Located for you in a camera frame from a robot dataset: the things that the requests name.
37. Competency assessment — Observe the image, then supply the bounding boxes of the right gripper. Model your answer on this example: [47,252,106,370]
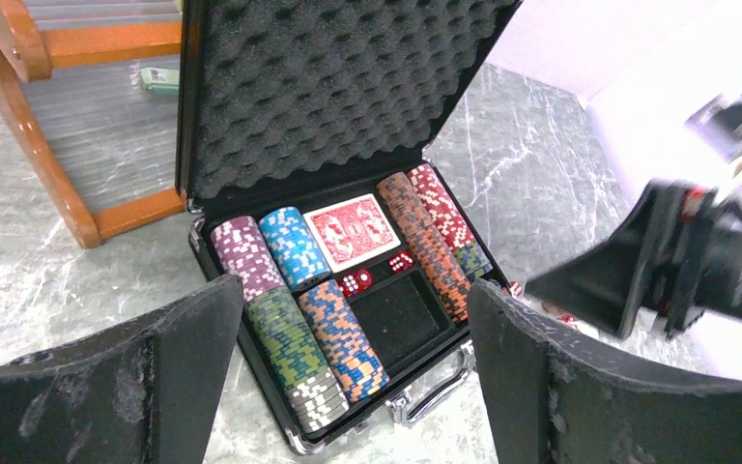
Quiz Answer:
[525,185,742,338]

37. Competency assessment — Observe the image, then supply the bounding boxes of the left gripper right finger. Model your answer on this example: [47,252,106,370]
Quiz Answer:
[468,279,742,463]

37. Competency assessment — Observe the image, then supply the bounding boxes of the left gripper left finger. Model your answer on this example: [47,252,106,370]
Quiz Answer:
[0,275,243,463]

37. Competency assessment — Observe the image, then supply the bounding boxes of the purple chip stack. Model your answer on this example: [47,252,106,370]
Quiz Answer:
[211,216,285,303]

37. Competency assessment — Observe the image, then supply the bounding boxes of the light blue chip stack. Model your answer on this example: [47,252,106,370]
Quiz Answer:
[258,206,331,292]

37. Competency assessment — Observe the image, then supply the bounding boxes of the green chip stack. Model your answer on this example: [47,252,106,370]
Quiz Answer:
[245,287,349,433]

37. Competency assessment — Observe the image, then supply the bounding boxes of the brown orange chip stack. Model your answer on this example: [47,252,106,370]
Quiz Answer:
[377,173,471,324]

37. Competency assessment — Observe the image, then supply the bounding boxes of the blue orange chip stack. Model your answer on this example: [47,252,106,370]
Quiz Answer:
[298,279,389,404]

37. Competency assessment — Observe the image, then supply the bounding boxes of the red white chip stack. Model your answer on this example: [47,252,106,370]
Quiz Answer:
[406,163,493,280]

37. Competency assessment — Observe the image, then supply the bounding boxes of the single red die in case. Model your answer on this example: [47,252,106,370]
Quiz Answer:
[388,249,414,274]

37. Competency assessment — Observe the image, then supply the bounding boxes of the red dice pair in case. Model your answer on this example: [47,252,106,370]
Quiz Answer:
[337,269,374,298]

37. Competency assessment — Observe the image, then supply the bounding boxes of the red playing card deck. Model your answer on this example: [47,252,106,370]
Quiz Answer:
[302,193,401,273]

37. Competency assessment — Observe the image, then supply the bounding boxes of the black poker chip case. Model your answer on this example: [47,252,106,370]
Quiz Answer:
[176,1,519,456]

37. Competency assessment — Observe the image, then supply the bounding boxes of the white box on shelf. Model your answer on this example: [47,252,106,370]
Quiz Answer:
[139,67,180,96]

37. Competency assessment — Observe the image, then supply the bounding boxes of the wooden shelf rack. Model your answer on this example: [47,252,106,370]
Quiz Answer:
[0,1,184,247]

